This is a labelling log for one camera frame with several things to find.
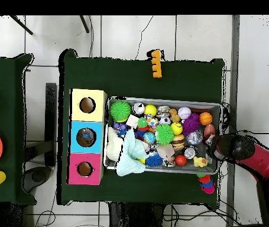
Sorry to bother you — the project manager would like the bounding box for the cream muslin cloth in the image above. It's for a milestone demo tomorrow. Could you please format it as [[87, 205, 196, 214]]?
[[105, 127, 124, 163]]

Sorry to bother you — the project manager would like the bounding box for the mint green cloth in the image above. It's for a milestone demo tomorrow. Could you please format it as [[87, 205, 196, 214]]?
[[115, 128, 148, 178]]

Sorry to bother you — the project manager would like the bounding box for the green spiky ball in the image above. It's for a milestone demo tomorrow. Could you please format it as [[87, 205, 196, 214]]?
[[109, 100, 132, 123], [155, 123, 175, 145]]

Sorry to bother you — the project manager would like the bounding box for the clear plastic packet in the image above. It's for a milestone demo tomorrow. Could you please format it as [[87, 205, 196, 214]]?
[[80, 132, 96, 144]]

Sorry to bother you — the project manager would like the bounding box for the orange plastic comb toy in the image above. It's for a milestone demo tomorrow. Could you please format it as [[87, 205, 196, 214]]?
[[147, 49, 163, 79]]

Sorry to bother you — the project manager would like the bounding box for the wooden box with three holes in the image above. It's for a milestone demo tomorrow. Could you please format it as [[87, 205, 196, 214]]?
[[67, 87, 108, 186]]

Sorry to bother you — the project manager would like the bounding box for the clear mesh bin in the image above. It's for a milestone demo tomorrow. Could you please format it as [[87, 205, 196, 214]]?
[[103, 96, 222, 175]]

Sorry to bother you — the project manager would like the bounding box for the yellow smiley ball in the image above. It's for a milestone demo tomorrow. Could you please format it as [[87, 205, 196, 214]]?
[[170, 122, 184, 136]]

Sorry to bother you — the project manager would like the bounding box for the dark green tablecloth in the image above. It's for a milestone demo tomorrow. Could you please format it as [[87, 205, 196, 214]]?
[[0, 53, 35, 205], [58, 48, 226, 209]]

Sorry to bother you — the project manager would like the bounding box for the white baseball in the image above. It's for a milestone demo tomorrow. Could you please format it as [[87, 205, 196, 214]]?
[[177, 106, 192, 120]]

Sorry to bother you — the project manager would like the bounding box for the purple spiky toy with eyes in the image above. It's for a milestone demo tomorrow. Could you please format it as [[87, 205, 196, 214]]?
[[181, 112, 202, 137]]

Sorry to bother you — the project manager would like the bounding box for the black can with silver top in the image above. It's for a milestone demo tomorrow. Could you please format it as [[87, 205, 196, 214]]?
[[183, 146, 197, 160]]

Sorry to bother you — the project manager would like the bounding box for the small orange basketball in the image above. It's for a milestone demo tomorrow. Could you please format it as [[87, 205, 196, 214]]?
[[199, 112, 213, 126]]

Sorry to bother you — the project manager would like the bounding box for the black tripod leg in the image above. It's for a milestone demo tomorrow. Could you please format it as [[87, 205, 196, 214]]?
[[79, 15, 90, 34], [8, 15, 34, 35]]

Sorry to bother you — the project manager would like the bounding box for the grey floor strip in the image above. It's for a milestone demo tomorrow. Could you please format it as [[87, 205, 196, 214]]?
[[231, 15, 241, 135]]

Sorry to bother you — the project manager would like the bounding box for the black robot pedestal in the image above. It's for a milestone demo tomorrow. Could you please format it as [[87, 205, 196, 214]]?
[[108, 202, 166, 227]]

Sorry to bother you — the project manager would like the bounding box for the black floor cable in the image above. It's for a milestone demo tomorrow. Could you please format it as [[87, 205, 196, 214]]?
[[221, 127, 269, 139]]

